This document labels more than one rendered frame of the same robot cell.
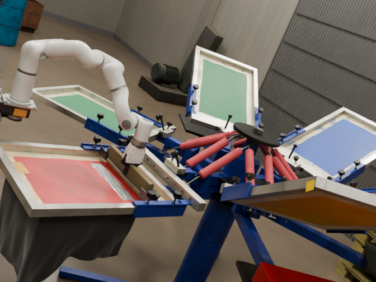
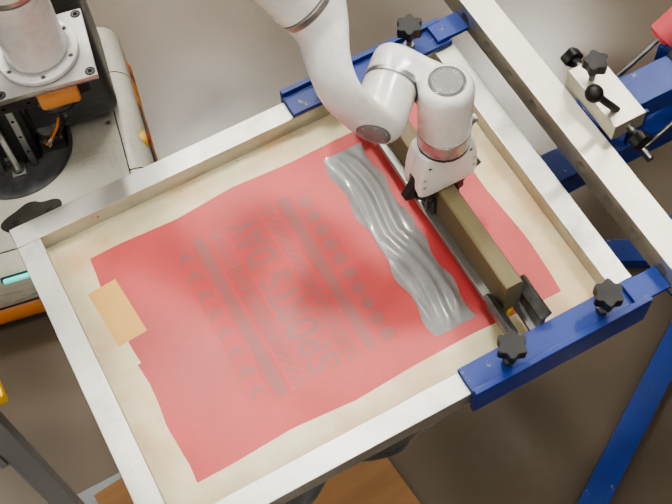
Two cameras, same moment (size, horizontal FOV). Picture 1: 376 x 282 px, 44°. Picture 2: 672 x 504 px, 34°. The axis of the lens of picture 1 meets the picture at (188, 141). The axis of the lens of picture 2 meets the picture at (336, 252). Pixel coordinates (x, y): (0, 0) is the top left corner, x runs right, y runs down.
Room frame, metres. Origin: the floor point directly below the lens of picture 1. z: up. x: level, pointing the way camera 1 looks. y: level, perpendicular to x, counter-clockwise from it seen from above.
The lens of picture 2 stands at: (1.31, 0.06, 2.47)
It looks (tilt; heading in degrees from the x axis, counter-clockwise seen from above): 62 degrees down; 22
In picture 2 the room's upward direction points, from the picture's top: 6 degrees counter-clockwise
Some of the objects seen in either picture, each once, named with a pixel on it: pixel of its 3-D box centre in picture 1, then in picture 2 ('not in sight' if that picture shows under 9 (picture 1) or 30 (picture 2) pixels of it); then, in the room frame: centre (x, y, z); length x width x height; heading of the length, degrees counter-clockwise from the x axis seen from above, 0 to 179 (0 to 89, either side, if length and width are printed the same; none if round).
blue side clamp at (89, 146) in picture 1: (105, 152); (367, 76); (2.39, 0.40, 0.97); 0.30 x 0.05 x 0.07; 135
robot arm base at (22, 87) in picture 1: (22, 85); (21, 13); (2.20, 0.87, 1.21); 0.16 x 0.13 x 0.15; 34
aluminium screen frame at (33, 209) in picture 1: (89, 177); (319, 268); (2.02, 0.37, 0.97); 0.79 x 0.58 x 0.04; 135
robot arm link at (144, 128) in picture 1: (137, 126); (420, 91); (2.18, 0.26, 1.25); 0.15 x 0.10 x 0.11; 89
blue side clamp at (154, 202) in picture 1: (159, 207); (553, 342); (1.99, 0.01, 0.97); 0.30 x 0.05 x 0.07; 135
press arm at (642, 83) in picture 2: (179, 173); (629, 99); (2.42, -0.03, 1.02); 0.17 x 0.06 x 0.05; 135
